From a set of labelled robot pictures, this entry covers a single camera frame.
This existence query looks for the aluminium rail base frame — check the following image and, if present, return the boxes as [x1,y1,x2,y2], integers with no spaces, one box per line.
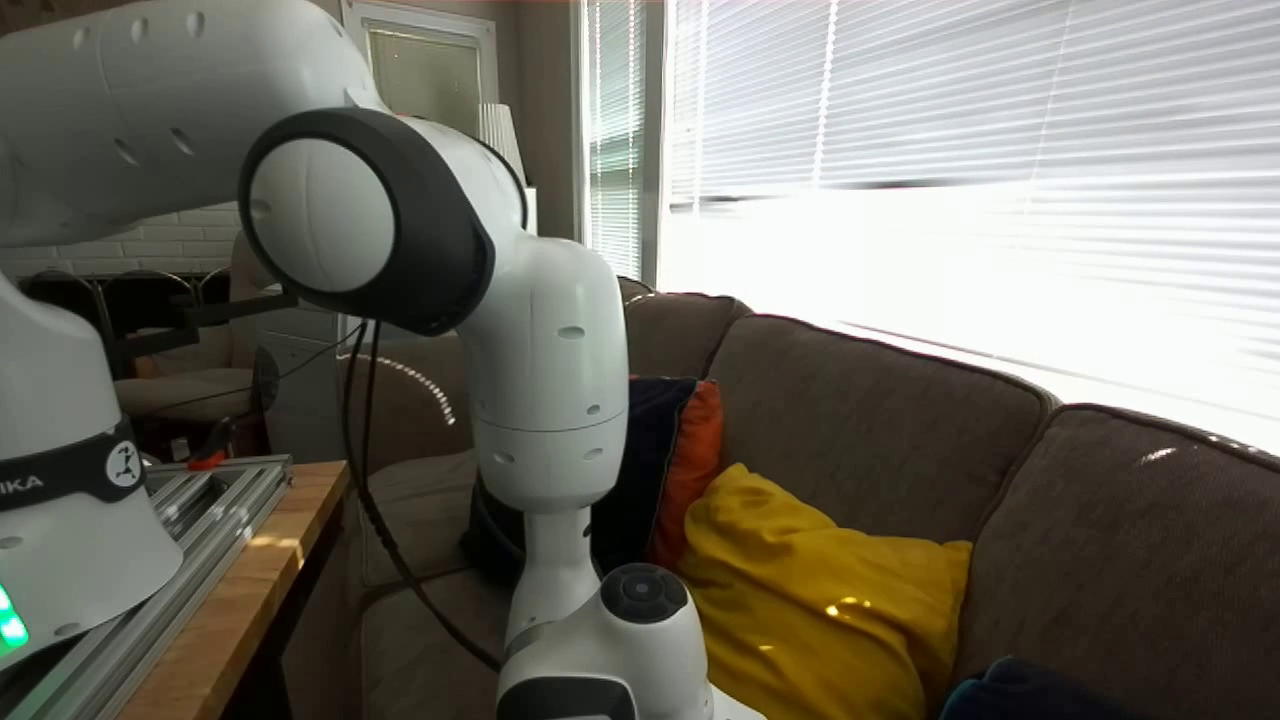
[0,453,295,720]

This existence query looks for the small dark blue pillow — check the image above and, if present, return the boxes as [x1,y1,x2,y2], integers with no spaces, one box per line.
[936,652,1140,720]

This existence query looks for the grey-brown fabric sofa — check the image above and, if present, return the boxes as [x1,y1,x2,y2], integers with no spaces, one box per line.
[278,274,1280,720]

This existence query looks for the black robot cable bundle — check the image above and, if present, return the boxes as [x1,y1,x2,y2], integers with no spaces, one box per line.
[336,312,508,671]

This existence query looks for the grey box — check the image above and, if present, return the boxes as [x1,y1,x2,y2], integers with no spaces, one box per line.
[251,299,351,463]

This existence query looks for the white window blinds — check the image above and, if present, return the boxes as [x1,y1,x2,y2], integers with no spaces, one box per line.
[661,0,1280,458]

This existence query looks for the orange pillow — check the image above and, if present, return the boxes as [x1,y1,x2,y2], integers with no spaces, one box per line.
[644,379,732,572]

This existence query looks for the beige armchair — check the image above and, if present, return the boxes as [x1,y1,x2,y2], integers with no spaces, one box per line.
[113,235,292,434]

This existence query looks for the wooden table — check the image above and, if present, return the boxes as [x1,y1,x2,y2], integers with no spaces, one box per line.
[117,458,357,720]

